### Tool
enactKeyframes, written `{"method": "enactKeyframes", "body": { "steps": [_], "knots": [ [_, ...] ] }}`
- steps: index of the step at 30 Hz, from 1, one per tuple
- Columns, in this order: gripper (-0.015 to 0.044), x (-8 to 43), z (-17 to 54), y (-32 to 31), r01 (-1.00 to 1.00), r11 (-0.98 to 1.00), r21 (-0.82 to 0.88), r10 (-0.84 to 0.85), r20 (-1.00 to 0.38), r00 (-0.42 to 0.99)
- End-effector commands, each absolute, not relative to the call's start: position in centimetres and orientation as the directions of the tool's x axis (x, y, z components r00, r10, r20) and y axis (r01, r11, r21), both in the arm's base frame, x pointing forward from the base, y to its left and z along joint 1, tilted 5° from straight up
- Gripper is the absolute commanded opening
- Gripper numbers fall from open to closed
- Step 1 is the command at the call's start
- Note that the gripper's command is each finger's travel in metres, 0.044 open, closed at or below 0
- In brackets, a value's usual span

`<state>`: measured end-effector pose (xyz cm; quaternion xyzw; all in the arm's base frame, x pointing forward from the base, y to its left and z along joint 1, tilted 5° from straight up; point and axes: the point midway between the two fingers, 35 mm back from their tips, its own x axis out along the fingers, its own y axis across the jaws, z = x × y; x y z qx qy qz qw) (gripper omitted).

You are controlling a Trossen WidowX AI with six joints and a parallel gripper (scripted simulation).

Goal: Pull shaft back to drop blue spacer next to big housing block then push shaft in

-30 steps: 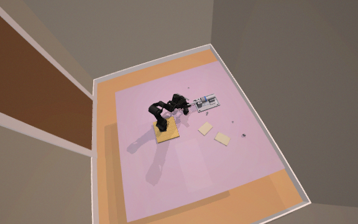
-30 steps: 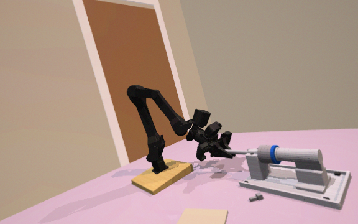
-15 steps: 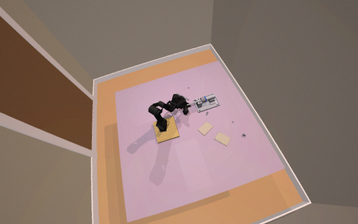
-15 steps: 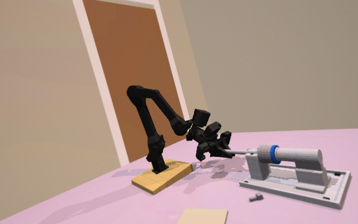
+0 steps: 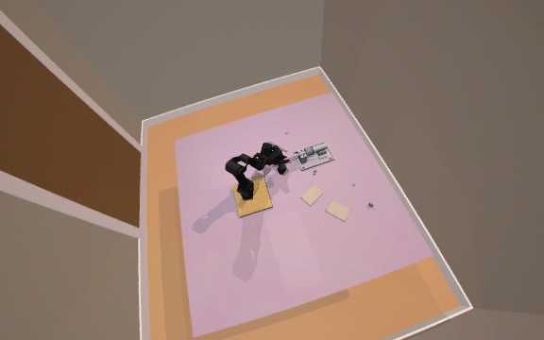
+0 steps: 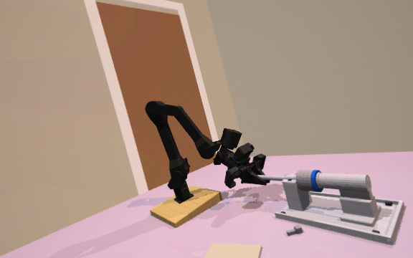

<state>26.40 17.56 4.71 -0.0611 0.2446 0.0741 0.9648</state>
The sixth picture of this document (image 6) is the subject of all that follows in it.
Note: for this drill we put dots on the blue ring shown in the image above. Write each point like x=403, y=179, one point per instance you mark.
x=313, y=183

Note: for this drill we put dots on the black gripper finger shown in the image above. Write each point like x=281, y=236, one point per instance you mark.
x=256, y=169
x=249, y=177

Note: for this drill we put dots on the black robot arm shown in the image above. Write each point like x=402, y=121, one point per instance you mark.
x=179, y=168

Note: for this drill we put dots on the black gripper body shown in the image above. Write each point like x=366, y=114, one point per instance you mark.
x=235, y=171

